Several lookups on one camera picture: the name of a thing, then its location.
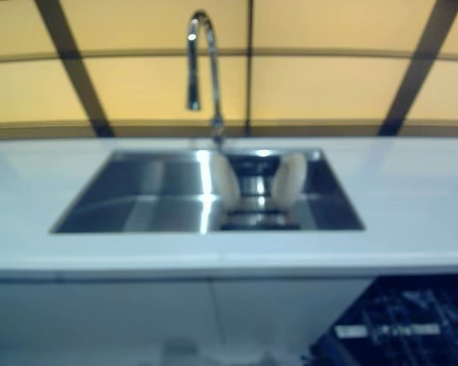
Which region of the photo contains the cream round plate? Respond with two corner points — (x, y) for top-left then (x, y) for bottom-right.
(209, 154), (240, 209)
(271, 152), (308, 207)

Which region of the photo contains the black sink dish rack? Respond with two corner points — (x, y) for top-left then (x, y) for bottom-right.
(218, 150), (310, 232)

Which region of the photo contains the stainless steel sink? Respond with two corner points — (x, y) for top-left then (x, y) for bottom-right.
(48, 147), (366, 234)

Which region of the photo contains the chrome gooseneck faucet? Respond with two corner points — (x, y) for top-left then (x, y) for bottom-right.
(185, 10), (227, 152)

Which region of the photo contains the white cabinet door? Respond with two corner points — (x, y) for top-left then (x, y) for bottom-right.
(0, 278), (228, 366)
(209, 278), (371, 366)

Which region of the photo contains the yellow dark-framed window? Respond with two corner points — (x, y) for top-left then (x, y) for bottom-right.
(0, 0), (458, 140)

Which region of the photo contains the dishwasher wire rack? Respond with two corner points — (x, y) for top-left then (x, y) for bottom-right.
(316, 274), (458, 366)

